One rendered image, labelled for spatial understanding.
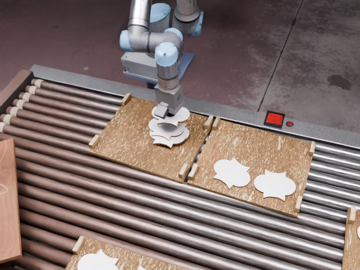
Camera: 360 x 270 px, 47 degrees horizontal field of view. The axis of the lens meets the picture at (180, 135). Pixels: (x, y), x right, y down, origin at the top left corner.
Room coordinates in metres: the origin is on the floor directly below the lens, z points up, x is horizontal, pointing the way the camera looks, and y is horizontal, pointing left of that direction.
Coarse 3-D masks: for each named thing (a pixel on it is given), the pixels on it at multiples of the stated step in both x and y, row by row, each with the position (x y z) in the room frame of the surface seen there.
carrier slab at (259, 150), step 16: (224, 128) 1.16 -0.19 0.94; (240, 128) 1.16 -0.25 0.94; (208, 144) 1.08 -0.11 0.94; (224, 144) 1.08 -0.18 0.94; (240, 144) 1.07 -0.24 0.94; (256, 144) 1.07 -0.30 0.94; (272, 144) 1.06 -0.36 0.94; (288, 144) 1.06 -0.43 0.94; (304, 144) 1.05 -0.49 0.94; (208, 160) 1.00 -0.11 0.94; (240, 160) 0.99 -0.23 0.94; (256, 160) 0.99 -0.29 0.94; (272, 160) 0.98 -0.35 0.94; (288, 160) 0.98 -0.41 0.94; (304, 160) 0.97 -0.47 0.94; (208, 176) 0.92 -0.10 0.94; (256, 176) 0.91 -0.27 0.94; (288, 176) 0.90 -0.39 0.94; (304, 176) 0.90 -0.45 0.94; (224, 192) 0.85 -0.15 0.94; (240, 192) 0.84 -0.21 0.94; (256, 192) 0.84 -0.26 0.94; (272, 208) 0.77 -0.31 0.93; (288, 208) 0.77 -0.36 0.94
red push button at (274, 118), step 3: (270, 114) 1.24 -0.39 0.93; (273, 114) 1.23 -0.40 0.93; (276, 114) 1.23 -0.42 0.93; (267, 117) 1.22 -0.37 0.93; (270, 117) 1.22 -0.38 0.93; (273, 117) 1.22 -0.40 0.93; (276, 117) 1.21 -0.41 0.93; (279, 117) 1.21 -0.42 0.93; (267, 120) 1.20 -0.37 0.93; (270, 120) 1.20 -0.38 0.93; (273, 120) 1.20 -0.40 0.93; (276, 120) 1.20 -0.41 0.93; (279, 120) 1.20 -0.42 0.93; (276, 123) 1.18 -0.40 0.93; (279, 123) 1.18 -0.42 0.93
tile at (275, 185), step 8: (264, 176) 0.90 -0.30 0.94; (272, 176) 0.90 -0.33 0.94; (280, 176) 0.90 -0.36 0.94; (256, 184) 0.87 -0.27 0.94; (264, 184) 0.87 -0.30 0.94; (272, 184) 0.87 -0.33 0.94; (280, 184) 0.86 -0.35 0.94; (288, 184) 0.86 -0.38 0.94; (264, 192) 0.83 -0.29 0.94; (272, 192) 0.83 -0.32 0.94; (280, 192) 0.83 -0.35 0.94; (288, 192) 0.83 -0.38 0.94
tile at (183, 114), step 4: (184, 108) 1.17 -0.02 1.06; (152, 112) 1.15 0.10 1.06; (180, 112) 1.15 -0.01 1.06; (184, 112) 1.14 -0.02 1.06; (188, 112) 1.14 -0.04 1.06; (156, 116) 1.13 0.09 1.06; (172, 116) 1.13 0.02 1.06; (176, 116) 1.13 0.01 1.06; (180, 116) 1.13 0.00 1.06; (184, 116) 1.12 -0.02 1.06; (188, 116) 1.12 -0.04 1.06; (160, 120) 1.11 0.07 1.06; (164, 120) 1.11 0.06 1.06; (168, 120) 1.11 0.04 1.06; (172, 120) 1.11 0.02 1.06; (176, 120) 1.11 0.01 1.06; (180, 120) 1.11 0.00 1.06; (184, 120) 1.10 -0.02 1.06; (172, 124) 1.09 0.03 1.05; (176, 124) 1.08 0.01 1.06
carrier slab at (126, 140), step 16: (128, 112) 1.29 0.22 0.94; (144, 112) 1.28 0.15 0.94; (112, 128) 1.20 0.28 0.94; (128, 128) 1.19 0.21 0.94; (144, 128) 1.19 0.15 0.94; (192, 128) 1.17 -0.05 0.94; (112, 144) 1.11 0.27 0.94; (128, 144) 1.10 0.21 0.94; (144, 144) 1.10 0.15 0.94; (160, 144) 1.09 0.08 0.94; (192, 144) 1.09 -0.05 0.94; (112, 160) 1.03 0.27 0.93; (128, 160) 1.02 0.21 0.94; (144, 160) 1.02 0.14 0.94; (160, 160) 1.01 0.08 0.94; (176, 160) 1.01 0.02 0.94; (192, 160) 1.00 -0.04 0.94; (160, 176) 0.94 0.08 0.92; (176, 176) 0.93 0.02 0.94
